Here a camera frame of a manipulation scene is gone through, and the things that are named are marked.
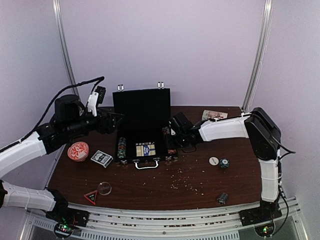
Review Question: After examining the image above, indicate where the green poker chip stack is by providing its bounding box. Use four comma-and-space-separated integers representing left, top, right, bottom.
219, 158, 230, 169

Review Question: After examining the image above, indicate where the multicolour poker chip row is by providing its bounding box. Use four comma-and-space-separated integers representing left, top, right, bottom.
117, 137, 126, 159

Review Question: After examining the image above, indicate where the red black poker chip stack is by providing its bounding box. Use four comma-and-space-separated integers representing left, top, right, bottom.
162, 126, 171, 140

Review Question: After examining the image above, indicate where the white mug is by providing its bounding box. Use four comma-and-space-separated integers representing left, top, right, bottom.
201, 110, 228, 121

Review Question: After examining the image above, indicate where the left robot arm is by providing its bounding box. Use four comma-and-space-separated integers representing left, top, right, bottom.
0, 76, 124, 223

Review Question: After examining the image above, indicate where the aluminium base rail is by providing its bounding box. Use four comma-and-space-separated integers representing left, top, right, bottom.
18, 197, 312, 240

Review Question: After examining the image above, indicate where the aluminium frame post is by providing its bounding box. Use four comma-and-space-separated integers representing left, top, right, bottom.
241, 0, 274, 112
52, 0, 76, 85

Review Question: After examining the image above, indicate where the dark poker chip stack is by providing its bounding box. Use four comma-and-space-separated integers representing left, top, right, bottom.
216, 192, 229, 205

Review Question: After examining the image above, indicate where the clear round button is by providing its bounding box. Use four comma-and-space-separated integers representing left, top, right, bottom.
97, 181, 112, 196

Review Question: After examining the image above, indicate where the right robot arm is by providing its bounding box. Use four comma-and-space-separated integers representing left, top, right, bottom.
164, 107, 294, 223

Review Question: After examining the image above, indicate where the aluminium frame post left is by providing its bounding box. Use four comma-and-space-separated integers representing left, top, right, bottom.
52, 0, 76, 85

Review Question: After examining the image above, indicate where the blue white playing card box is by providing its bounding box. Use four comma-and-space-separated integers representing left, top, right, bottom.
90, 150, 113, 168

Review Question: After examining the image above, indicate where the red white patterned bowl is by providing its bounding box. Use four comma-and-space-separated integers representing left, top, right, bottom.
67, 141, 89, 162

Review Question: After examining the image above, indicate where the black poker set case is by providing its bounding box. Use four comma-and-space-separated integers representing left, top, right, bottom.
112, 81, 178, 170

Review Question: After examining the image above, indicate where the red triangle marker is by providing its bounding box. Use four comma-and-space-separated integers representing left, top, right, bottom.
83, 190, 98, 205

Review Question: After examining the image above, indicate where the aluminium frame post right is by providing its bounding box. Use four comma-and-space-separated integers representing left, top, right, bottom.
241, 0, 274, 112

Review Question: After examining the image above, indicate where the white dealer button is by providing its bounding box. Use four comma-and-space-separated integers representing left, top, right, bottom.
208, 156, 220, 166

